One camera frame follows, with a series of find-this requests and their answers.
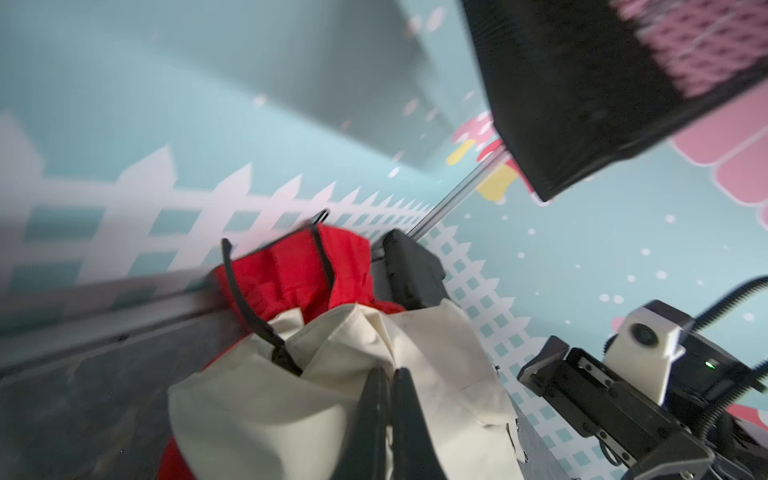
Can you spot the red jacket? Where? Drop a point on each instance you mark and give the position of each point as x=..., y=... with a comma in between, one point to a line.
x=313, y=269

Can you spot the beige jacket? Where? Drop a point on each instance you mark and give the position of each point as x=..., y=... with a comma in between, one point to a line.
x=245, y=417

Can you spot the black wire mesh basket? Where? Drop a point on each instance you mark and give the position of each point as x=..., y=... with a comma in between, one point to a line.
x=575, y=86

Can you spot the aluminium frame post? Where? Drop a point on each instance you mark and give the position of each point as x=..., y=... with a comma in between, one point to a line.
x=458, y=194

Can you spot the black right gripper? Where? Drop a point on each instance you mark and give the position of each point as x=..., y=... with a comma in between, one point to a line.
x=596, y=402

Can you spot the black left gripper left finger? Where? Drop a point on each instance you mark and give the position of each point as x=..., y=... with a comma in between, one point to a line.
x=368, y=453

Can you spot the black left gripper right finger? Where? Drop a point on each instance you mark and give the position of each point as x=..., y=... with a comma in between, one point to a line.
x=413, y=452

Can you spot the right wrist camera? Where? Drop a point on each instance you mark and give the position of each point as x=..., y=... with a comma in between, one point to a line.
x=647, y=344

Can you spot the black plastic tool case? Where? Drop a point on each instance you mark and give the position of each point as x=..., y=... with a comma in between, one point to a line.
x=406, y=273

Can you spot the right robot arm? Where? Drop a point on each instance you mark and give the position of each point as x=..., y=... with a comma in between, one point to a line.
x=704, y=383

